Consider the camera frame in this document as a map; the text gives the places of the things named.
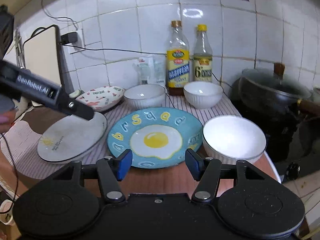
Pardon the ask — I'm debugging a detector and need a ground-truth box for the person left hand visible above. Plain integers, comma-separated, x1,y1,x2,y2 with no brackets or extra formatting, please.
0,109,16,133

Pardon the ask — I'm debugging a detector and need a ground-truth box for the white salt bag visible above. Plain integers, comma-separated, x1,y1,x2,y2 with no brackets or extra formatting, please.
133,55,166,87

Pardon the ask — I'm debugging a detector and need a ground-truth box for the cooking wine bottle yellow label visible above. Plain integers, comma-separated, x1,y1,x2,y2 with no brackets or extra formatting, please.
167,20,190,96

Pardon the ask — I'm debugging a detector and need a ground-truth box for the black power cable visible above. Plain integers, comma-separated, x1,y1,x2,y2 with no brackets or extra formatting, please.
41,0,241,111

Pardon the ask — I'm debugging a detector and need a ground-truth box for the white ribbed bowl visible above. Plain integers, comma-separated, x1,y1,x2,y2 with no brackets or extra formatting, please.
202,115,267,164
124,84,166,109
183,81,223,109

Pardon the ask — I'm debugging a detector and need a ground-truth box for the white sun plate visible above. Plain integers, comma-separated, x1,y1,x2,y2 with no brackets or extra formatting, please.
37,112,107,164

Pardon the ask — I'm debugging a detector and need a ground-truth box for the black pot with lid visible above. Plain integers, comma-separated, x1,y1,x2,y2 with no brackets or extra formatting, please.
232,63,319,133

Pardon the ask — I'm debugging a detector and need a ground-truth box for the pink bunny carrot plate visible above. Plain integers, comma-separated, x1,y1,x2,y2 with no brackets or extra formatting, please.
76,86,125,112

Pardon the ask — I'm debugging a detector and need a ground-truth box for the white cutting board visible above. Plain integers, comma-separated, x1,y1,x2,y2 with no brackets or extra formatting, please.
23,24,74,94

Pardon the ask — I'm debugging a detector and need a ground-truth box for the white ribbed bowl front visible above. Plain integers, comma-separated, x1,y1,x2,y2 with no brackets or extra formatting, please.
202,115,267,164

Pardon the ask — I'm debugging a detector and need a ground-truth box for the black gas stove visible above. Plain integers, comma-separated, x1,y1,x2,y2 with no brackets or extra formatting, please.
229,80,320,183

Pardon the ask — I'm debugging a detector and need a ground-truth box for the white wall socket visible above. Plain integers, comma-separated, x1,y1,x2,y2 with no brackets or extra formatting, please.
67,29,85,54

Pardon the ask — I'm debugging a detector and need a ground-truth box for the black power adapter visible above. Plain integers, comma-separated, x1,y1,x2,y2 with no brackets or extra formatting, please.
61,31,78,45

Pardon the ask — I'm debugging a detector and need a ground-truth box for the blue fried egg plate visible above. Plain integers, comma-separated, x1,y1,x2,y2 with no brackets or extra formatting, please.
106,107,203,169

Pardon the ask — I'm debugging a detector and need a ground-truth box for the white knife handle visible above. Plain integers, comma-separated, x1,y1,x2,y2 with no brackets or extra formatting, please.
69,89,82,99

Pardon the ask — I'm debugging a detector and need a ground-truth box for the white vinegar bottle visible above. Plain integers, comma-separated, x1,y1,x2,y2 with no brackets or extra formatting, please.
193,24,213,82

